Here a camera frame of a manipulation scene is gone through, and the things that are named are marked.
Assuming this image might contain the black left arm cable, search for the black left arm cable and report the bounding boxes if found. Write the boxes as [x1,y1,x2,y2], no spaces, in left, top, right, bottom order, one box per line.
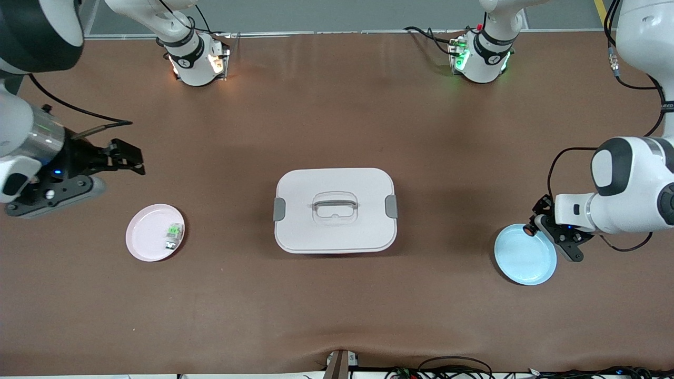
[547,0,668,253]

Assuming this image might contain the black looped cable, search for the black looped cable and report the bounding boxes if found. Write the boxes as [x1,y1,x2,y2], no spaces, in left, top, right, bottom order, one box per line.
[418,356,493,378]

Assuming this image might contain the black right base cable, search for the black right base cable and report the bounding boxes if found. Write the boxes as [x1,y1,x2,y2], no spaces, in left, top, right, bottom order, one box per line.
[194,4,230,38]

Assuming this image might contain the light blue round plate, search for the light blue round plate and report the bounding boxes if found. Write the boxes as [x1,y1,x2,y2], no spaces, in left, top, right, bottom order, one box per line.
[493,223,558,286]

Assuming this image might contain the front camera mount bracket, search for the front camera mount bracket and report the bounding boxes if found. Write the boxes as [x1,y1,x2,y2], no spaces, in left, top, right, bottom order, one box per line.
[325,348,360,379]

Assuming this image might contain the pink round plate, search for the pink round plate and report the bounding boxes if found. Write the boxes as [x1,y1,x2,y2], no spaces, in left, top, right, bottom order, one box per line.
[125,204,186,263]

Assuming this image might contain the black left base cable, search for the black left base cable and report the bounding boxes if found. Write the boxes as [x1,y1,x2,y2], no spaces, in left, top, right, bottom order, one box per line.
[403,25,460,56]

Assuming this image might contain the black cable bundle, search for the black cable bundle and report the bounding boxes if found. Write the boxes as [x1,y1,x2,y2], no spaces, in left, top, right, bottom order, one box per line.
[384,365,674,379]

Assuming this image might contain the black base cable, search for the black base cable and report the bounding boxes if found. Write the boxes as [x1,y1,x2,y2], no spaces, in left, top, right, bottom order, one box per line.
[194,4,230,38]
[403,25,460,56]

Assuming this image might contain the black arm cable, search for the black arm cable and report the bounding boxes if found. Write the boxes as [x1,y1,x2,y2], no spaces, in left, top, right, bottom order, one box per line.
[28,74,134,141]
[547,0,668,253]

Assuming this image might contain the white lidded storage box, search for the white lidded storage box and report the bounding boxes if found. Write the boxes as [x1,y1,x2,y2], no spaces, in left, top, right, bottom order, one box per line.
[273,167,399,255]

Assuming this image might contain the green push button switch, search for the green push button switch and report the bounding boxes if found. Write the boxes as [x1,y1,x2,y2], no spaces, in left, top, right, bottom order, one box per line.
[165,224,184,251]

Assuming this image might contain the brown table mat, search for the brown table mat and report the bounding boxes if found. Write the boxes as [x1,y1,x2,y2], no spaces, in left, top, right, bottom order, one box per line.
[0,31,674,377]

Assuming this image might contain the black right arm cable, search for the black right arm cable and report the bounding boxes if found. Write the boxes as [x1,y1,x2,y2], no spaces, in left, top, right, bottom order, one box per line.
[28,74,134,141]

